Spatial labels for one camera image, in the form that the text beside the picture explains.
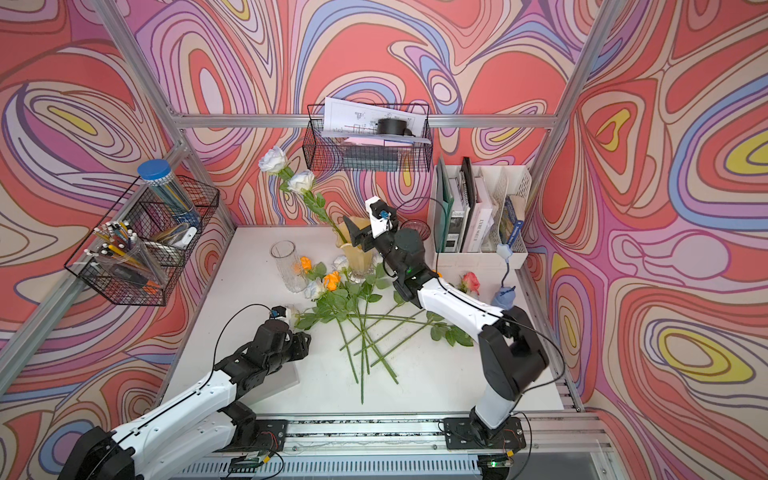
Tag pink artificial rose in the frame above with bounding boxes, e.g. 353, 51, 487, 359
368, 271, 481, 368

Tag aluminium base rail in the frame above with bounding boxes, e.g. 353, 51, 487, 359
176, 411, 628, 479

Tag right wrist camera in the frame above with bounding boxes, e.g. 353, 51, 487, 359
365, 196, 397, 239

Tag purple ribbed glass vase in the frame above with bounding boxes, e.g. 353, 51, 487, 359
400, 219, 431, 241

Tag clear glass vase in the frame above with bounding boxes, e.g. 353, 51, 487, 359
270, 240, 308, 293

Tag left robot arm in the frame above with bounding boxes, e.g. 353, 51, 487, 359
59, 318, 311, 479

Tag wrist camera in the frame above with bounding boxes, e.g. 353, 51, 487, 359
365, 196, 397, 239
269, 306, 288, 322

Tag teal book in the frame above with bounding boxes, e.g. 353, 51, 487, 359
434, 157, 454, 253

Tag white desktop file organizer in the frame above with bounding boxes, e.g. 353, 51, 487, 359
428, 161, 531, 270

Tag white paper sheets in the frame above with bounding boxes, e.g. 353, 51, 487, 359
321, 97, 432, 145

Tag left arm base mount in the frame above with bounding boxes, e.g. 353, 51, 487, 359
220, 419, 288, 452

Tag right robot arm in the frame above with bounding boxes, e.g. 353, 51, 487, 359
344, 215, 550, 447

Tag black wire wall basket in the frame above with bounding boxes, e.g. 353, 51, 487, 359
302, 102, 433, 173

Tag black white book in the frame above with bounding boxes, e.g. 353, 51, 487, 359
445, 157, 477, 253

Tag white pink book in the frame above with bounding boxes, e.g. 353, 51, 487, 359
462, 174, 494, 253

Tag green circuit board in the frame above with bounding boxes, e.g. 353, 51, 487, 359
228, 455, 271, 472

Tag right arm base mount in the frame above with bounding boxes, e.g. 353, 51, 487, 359
439, 416, 527, 452

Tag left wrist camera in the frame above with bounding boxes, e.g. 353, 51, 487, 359
269, 306, 288, 322

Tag blue lid pencil jar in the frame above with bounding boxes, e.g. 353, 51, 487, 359
137, 159, 201, 227

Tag blue colourful book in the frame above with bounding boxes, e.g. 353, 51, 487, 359
499, 195, 526, 248

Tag yellow wavy glass vase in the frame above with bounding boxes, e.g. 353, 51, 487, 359
333, 220, 376, 283

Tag black tape roll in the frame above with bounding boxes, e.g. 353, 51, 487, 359
376, 117, 413, 137

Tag clear pen cup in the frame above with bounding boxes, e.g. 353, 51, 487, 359
84, 221, 168, 290

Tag black wire side basket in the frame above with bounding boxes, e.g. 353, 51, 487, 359
65, 176, 220, 306

